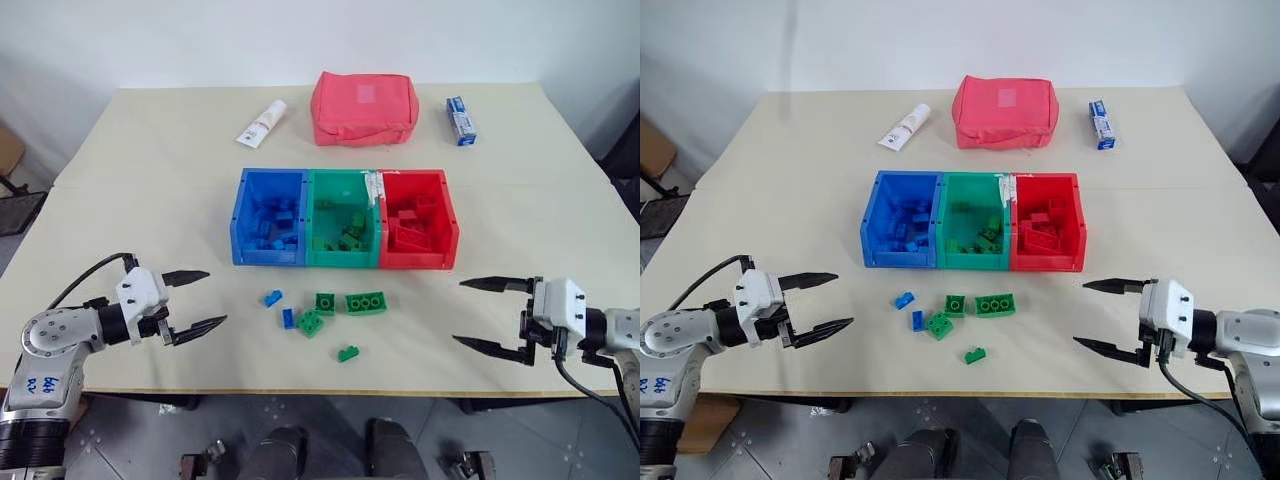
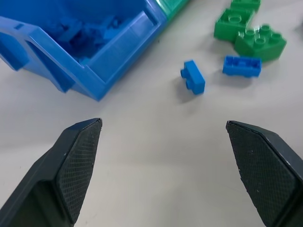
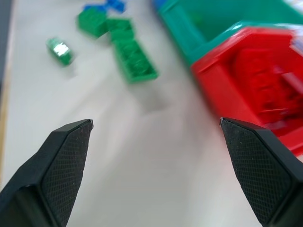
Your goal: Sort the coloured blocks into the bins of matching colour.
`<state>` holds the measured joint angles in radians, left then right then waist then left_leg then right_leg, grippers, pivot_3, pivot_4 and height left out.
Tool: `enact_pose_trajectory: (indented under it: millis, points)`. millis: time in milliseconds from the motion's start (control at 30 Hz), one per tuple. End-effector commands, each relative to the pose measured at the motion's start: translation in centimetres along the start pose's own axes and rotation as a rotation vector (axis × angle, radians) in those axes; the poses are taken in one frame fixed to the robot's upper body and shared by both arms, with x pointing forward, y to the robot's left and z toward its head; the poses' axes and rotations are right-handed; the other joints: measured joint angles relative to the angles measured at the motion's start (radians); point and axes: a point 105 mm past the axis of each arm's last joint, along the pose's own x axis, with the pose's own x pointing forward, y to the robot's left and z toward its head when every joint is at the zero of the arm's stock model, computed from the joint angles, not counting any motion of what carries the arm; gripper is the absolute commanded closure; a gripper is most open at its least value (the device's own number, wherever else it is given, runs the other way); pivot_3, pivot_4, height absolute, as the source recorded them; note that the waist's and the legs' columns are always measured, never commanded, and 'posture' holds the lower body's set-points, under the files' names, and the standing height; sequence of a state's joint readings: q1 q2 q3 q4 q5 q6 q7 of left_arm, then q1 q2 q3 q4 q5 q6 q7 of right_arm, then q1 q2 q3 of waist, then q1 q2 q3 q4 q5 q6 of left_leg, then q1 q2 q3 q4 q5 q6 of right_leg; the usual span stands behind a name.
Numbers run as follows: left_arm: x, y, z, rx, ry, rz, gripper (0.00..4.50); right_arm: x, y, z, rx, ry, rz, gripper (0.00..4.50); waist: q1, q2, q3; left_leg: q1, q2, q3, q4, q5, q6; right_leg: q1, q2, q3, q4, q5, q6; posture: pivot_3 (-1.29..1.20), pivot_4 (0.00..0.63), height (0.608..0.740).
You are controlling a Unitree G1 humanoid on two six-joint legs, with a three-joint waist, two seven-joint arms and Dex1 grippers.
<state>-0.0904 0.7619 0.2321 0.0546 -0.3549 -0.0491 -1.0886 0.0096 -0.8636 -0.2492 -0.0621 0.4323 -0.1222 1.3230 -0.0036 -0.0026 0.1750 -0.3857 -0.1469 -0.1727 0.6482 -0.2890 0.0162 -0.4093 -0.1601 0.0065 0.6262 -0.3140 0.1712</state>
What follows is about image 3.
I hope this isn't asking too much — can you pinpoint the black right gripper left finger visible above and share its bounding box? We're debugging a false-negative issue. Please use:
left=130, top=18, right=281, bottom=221
left=0, top=119, right=94, bottom=227

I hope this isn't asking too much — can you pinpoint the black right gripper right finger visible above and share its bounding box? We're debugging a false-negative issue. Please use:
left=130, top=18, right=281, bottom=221
left=219, top=117, right=303, bottom=227

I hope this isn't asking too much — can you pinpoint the red building brick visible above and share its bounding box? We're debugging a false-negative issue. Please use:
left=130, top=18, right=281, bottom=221
left=231, top=48, right=303, bottom=121

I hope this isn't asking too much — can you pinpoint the red plastic bin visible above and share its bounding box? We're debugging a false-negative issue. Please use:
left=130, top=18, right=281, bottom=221
left=191, top=26, right=303, bottom=156

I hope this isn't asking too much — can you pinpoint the small green lego piece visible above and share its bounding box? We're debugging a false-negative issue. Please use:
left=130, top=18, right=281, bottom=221
left=45, top=37, right=75, bottom=68

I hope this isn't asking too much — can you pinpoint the long green building brick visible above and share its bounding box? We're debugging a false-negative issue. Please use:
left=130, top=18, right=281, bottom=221
left=108, top=27, right=159, bottom=85

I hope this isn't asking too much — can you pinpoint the square green building brick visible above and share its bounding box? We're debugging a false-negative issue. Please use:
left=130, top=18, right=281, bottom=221
left=76, top=8, right=109, bottom=38

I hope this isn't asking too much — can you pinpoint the green plastic bin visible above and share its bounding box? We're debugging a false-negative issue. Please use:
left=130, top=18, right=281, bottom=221
left=157, top=0, right=303, bottom=67

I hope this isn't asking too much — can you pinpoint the small green building brick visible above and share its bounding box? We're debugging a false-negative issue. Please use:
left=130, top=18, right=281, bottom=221
left=106, top=18, right=133, bottom=32

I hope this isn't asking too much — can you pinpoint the blue building brick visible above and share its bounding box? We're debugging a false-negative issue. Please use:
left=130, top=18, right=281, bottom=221
left=83, top=0, right=128, bottom=13

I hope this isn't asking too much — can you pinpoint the blue plastic bin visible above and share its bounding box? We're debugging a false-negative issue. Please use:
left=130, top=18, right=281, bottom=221
left=151, top=0, right=169, bottom=10

